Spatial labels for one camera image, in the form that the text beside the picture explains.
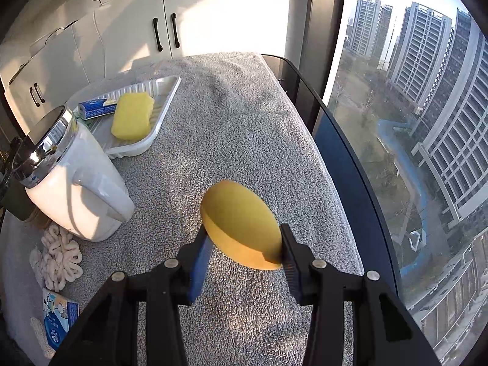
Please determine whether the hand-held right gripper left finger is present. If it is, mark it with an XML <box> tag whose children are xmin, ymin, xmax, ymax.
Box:
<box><xmin>49</xmin><ymin>227</ymin><xmax>212</xmax><ymax>366</ymax></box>

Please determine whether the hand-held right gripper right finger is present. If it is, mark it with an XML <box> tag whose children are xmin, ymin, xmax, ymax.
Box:
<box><xmin>279</xmin><ymin>223</ymin><xmax>439</xmax><ymax>366</ymax></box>

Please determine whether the yellow egg-shaped makeup sponge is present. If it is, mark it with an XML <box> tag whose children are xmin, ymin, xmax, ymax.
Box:
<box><xmin>200</xmin><ymin>179</ymin><xmax>283</xmax><ymax>271</ymax></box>

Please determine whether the white plastic tray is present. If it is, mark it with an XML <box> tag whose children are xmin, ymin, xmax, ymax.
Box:
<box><xmin>66</xmin><ymin>75</ymin><xmax>182</xmax><ymax>160</ymax></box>

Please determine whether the yellow rectangular sponge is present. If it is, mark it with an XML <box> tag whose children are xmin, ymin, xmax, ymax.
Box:
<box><xmin>110</xmin><ymin>91</ymin><xmax>156</xmax><ymax>140</ymax></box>

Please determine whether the blue tissue packet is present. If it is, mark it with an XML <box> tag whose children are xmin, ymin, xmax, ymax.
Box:
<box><xmin>78</xmin><ymin>97</ymin><xmax>120</xmax><ymax>120</ymax></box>
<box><xmin>41</xmin><ymin>288</ymin><xmax>81</xmax><ymax>353</ymax></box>

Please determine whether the grey towel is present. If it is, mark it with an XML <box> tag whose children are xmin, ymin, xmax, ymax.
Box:
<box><xmin>0</xmin><ymin>51</ymin><xmax>364</xmax><ymax>366</ymax></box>

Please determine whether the cream chenille scrunchie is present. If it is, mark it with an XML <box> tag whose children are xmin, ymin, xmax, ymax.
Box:
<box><xmin>38</xmin><ymin>224</ymin><xmax>84</xmax><ymax>293</ymax></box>

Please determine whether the white mug with steel lid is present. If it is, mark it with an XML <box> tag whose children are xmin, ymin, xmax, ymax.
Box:
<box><xmin>13</xmin><ymin>106</ymin><xmax>136</xmax><ymax>242</ymax></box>

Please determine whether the apartment building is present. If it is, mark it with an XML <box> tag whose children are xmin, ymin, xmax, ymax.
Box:
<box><xmin>408</xmin><ymin>229</ymin><xmax>488</xmax><ymax>351</ymax></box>
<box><xmin>412</xmin><ymin>8</ymin><xmax>488</xmax><ymax>229</ymax></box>
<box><xmin>389</xmin><ymin>2</ymin><xmax>452</xmax><ymax>103</ymax></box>
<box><xmin>349</xmin><ymin>0</ymin><xmax>393</xmax><ymax>58</ymax></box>

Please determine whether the white knit cloth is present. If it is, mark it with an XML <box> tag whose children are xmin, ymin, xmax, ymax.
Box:
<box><xmin>30</xmin><ymin>316</ymin><xmax>52</xmax><ymax>359</ymax></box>

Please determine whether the dark glass jar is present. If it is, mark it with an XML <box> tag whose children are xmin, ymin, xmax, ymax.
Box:
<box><xmin>0</xmin><ymin>137</ymin><xmax>39</xmax><ymax>229</ymax></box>

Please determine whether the white cabinet unit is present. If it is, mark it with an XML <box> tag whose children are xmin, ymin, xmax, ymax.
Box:
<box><xmin>0</xmin><ymin>0</ymin><xmax>317</xmax><ymax>138</ymax></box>

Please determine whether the black table frame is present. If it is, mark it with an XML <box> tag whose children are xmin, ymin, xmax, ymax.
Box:
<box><xmin>261</xmin><ymin>54</ymin><xmax>405</xmax><ymax>309</ymax></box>

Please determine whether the black window frame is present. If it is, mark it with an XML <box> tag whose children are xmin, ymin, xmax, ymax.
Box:
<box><xmin>297</xmin><ymin>0</ymin><xmax>348</xmax><ymax>138</ymax></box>

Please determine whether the white cable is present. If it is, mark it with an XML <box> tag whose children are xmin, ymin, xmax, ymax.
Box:
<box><xmin>93</xmin><ymin>11</ymin><xmax>109</xmax><ymax>73</ymax></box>

